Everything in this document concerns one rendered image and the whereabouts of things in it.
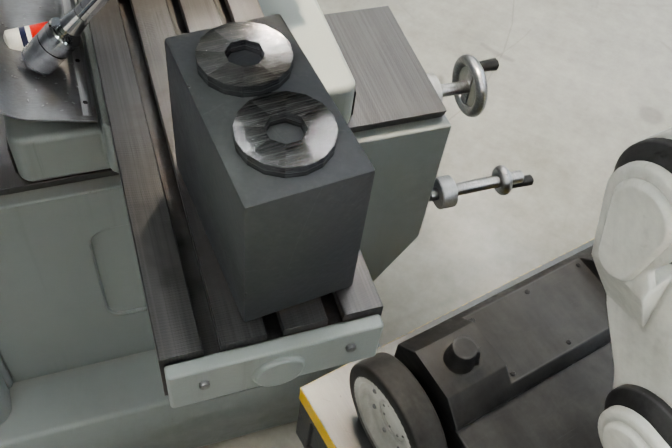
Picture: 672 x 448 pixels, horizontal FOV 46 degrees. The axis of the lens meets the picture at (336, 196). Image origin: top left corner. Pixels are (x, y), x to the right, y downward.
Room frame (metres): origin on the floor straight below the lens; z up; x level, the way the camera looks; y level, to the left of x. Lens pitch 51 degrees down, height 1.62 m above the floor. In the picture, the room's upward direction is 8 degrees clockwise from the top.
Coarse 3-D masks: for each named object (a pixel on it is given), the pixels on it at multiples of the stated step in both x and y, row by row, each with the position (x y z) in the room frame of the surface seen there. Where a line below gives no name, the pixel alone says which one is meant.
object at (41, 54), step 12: (36, 36) 0.75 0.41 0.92; (48, 36) 0.74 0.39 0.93; (24, 48) 0.75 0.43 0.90; (36, 48) 0.74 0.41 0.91; (48, 48) 0.74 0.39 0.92; (60, 48) 0.74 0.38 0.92; (24, 60) 0.73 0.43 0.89; (36, 60) 0.73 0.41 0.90; (48, 60) 0.73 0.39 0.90; (60, 60) 0.74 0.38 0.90; (36, 72) 0.73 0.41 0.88; (48, 72) 0.74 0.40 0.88
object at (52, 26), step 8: (48, 24) 0.75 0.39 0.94; (56, 24) 0.76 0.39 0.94; (48, 32) 0.75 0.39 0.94; (56, 32) 0.75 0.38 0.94; (56, 40) 0.74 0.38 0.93; (64, 40) 0.74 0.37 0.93; (72, 40) 0.75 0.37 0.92; (80, 40) 0.76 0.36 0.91; (64, 48) 0.74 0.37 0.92; (72, 48) 0.75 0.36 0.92
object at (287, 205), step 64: (192, 64) 0.53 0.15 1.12; (256, 64) 0.53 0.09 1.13; (192, 128) 0.50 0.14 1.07; (256, 128) 0.45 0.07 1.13; (320, 128) 0.47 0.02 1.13; (192, 192) 0.51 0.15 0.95; (256, 192) 0.40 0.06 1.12; (320, 192) 0.41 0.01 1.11; (256, 256) 0.38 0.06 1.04; (320, 256) 0.42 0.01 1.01
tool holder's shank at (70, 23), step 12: (84, 0) 0.77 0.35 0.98; (96, 0) 0.76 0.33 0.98; (108, 0) 0.77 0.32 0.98; (72, 12) 0.76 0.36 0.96; (84, 12) 0.76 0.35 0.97; (96, 12) 0.77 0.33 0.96; (60, 24) 0.76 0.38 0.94; (72, 24) 0.75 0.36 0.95; (84, 24) 0.76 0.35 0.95; (72, 36) 0.76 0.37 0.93
